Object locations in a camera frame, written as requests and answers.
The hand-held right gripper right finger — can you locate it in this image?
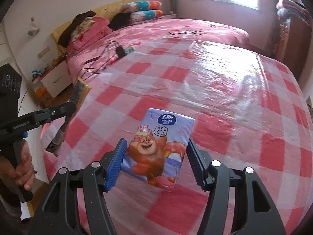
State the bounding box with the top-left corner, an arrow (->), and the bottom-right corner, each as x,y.
186,137 -> 286,235

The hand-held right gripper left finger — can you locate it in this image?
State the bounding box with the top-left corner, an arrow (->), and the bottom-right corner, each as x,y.
29,138 -> 129,235

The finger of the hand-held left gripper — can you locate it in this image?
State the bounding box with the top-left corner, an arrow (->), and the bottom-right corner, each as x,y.
32,101 -> 77,128

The dark yellow snack packet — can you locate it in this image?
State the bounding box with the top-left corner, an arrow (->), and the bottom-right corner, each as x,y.
45,76 -> 92,157

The cartoon bear tissue pack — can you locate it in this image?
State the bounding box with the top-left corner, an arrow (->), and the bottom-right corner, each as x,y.
121,108 -> 195,192

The person's right hand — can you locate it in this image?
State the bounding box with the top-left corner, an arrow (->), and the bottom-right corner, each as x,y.
10,141 -> 35,191

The white nightstand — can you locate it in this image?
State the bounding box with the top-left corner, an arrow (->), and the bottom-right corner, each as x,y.
32,60 -> 74,101

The pink checked tablecloth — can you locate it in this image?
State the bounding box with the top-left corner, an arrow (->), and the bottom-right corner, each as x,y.
40,39 -> 313,235

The brown cloth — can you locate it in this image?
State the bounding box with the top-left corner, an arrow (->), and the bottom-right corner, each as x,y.
59,10 -> 98,47

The black charger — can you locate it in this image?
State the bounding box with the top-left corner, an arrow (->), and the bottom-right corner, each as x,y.
115,45 -> 127,59

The folded pink floral quilt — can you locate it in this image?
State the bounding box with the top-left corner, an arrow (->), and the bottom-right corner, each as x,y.
70,17 -> 113,51

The black cloth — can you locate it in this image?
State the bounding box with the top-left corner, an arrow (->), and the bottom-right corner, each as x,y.
110,13 -> 133,31

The colourful bolster pillow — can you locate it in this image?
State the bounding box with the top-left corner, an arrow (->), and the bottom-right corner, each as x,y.
130,9 -> 165,25
121,0 -> 162,14

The brown wooden cabinet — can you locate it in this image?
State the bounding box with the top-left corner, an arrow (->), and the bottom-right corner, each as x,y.
271,17 -> 311,79

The stack of folded blankets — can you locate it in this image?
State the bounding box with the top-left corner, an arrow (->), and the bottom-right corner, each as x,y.
276,0 -> 310,21

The black cable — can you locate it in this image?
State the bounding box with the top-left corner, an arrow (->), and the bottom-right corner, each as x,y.
81,39 -> 121,75

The wall hook ornament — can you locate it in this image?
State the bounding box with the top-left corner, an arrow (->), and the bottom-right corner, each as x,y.
28,17 -> 40,38

